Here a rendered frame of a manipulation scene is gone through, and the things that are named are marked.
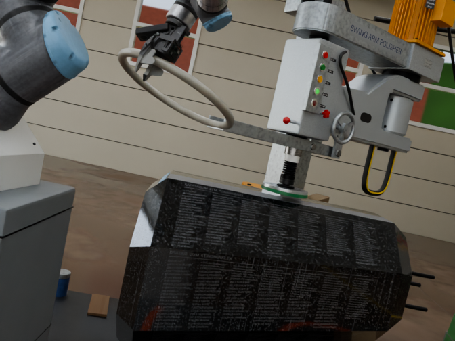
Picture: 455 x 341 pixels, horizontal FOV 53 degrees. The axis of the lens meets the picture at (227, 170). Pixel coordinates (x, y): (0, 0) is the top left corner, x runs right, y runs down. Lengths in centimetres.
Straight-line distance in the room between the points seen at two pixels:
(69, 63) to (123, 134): 726
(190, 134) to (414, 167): 400
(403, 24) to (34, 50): 195
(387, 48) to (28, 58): 170
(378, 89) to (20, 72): 169
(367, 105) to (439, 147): 658
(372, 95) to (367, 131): 18
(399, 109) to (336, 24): 68
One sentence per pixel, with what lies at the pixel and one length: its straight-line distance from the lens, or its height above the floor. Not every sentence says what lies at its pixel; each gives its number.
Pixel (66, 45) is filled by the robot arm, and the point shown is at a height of 121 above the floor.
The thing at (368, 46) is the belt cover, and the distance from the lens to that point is 226.
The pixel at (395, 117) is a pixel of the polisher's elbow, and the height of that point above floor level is 136.
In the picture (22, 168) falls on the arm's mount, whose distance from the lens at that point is 126.
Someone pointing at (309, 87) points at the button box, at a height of 135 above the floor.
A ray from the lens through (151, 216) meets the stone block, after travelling 191.
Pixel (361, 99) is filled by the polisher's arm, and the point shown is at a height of 138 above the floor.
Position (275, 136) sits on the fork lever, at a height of 112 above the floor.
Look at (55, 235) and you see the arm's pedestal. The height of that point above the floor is 73.
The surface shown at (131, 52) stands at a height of 129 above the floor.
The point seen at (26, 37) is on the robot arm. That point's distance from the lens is 116.
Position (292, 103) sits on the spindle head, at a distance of 204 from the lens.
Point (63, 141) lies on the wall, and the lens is 872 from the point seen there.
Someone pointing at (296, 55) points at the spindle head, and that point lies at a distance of 209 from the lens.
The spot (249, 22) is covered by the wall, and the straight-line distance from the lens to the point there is 834.
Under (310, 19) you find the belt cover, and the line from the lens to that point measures 207.
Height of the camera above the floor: 110
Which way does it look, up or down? 5 degrees down
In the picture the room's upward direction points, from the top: 12 degrees clockwise
